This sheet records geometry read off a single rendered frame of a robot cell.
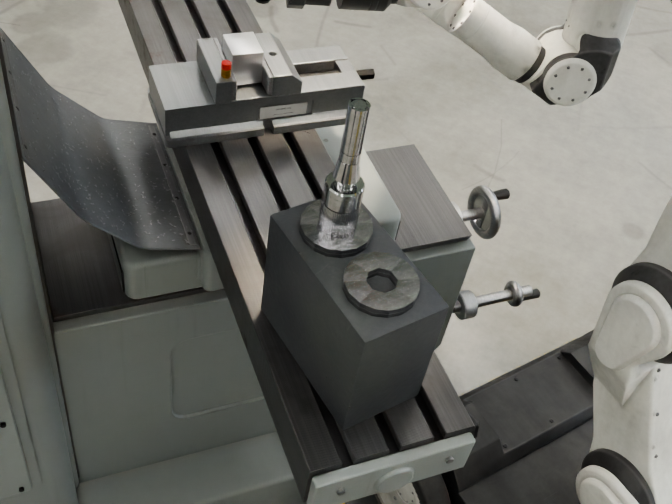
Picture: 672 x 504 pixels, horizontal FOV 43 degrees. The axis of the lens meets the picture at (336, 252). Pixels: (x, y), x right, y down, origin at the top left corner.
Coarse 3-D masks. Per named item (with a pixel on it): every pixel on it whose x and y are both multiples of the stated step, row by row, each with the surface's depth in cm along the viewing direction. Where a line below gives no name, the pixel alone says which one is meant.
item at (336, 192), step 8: (328, 176) 99; (360, 176) 100; (328, 184) 98; (336, 184) 98; (360, 184) 99; (328, 192) 98; (336, 192) 98; (344, 192) 98; (352, 192) 98; (360, 192) 98; (344, 200) 98; (352, 200) 98
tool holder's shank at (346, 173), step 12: (348, 108) 91; (360, 108) 90; (348, 120) 92; (360, 120) 91; (348, 132) 92; (360, 132) 92; (348, 144) 93; (360, 144) 94; (348, 156) 95; (360, 156) 96; (336, 168) 97; (348, 168) 96; (336, 180) 97; (348, 180) 97
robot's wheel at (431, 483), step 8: (424, 480) 142; (432, 480) 142; (440, 480) 143; (400, 488) 152; (408, 488) 149; (416, 488) 142; (424, 488) 141; (432, 488) 142; (440, 488) 142; (376, 496) 158; (384, 496) 156; (392, 496) 156; (400, 496) 153; (408, 496) 150; (416, 496) 143; (424, 496) 141; (432, 496) 142; (440, 496) 142; (448, 496) 143
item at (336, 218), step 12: (324, 192) 99; (324, 204) 100; (336, 204) 99; (348, 204) 98; (360, 204) 100; (324, 216) 101; (336, 216) 100; (348, 216) 100; (324, 228) 102; (336, 228) 101; (348, 228) 102
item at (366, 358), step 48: (288, 240) 103; (336, 240) 102; (384, 240) 105; (288, 288) 108; (336, 288) 99; (384, 288) 100; (432, 288) 101; (288, 336) 113; (336, 336) 100; (384, 336) 95; (432, 336) 102; (336, 384) 104; (384, 384) 104
